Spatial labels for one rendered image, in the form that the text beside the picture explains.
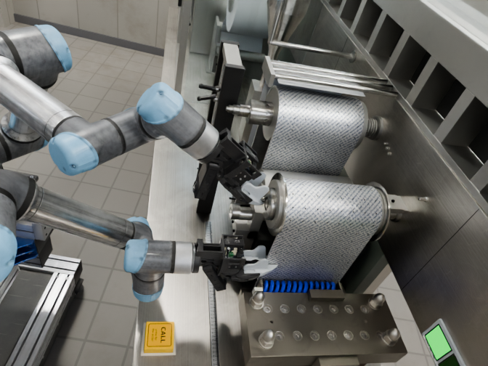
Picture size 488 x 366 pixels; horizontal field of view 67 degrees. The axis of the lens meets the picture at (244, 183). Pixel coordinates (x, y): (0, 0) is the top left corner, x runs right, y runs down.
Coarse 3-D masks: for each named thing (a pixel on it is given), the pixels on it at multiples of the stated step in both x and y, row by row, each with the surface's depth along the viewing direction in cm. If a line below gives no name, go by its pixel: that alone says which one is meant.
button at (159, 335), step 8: (152, 328) 91; (160, 328) 92; (168, 328) 92; (152, 336) 90; (160, 336) 90; (168, 336) 91; (152, 344) 89; (160, 344) 89; (168, 344) 89; (144, 352) 89; (152, 352) 89; (160, 352) 90
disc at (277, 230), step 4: (272, 176) 89; (276, 176) 86; (280, 176) 83; (280, 180) 83; (284, 180) 81; (284, 184) 81; (284, 188) 80; (284, 192) 80; (284, 196) 80; (284, 200) 80; (284, 204) 80; (284, 208) 79; (284, 212) 79; (284, 216) 79; (280, 220) 81; (284, 220) 79; (280, 224) 81; (268, 228) 89; (276, 228) 83; (280, 228) 81; (272, 232) 86; (276, 232) 83
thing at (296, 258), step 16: (288, 240) 86; (304, 240) 87; (320, 240) 87; (272, 256) 90; (288, 256) 90; (304, 256) 91; (320, 256) 92; (336, 256) 93; (352, 256) 94; (272, 272) 95; (288, 272) 96; (304, 272) 96; (320, 272) 97; (336, 272) 98
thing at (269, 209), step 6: (270, 192) 83; (276, 192) 83; (270, 198) 83; (276, 198) 82; (264, 204) 87; (270, 204) 82; (276, 204) 82; (264, 210) 86; (270, 210) 82; (264, 216) 86; (270, 216) 83
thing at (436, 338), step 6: (432, 330) 78; (438, 330) 76; (426, 336) 79; (432, 336) 78; (438, 336) 76; (432, 342) 77; (438, 342) 76; (444, 342) 74; (432, 348) 77; (438, 348) 76; (444, 348) 74; (438, 354) 76
